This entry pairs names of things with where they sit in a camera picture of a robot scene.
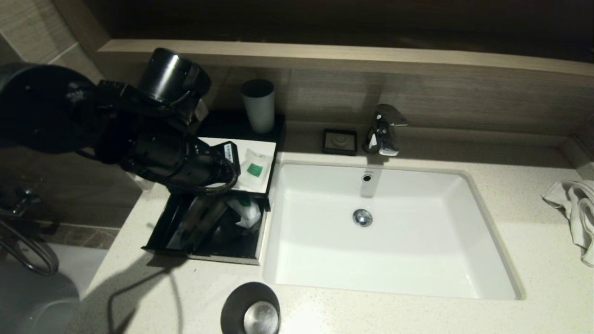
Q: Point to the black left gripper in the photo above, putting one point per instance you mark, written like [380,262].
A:
[225,157]

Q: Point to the small square packet green label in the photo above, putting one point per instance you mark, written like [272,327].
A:
[255,170]
[248,212]

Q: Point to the long white packet green label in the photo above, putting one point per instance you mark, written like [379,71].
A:
[209,218]
[178,236]

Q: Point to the black plastic tray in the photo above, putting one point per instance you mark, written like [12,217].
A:
[232,241]

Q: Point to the round black dish metal centre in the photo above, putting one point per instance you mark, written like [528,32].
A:
[232,306]

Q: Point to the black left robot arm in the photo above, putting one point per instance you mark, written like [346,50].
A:
[93,116]

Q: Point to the black amenity tray with drawer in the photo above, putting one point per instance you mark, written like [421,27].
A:
[241,123]

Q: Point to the white ribbed mat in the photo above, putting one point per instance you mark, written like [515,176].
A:
[260,148]

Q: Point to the grey cup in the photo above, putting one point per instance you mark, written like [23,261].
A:
[257,111]

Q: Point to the black soap dish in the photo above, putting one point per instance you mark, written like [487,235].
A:
[339,141]

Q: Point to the chrome drain plug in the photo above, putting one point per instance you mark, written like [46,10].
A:
[362,218]

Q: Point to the chrome faucet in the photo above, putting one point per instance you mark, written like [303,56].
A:
[385,134]

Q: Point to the white sink basin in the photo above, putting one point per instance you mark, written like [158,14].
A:
[417,241]

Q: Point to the grey toilet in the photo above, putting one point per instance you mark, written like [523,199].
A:
[41,311]

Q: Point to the white towel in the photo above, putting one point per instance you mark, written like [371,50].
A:
[580,208]

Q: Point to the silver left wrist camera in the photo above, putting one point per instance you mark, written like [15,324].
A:
[201,111]

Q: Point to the wooden wall shelf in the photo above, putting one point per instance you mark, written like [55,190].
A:
[325,58]

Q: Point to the chrome wall fitting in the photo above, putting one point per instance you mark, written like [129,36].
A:
[18,200]

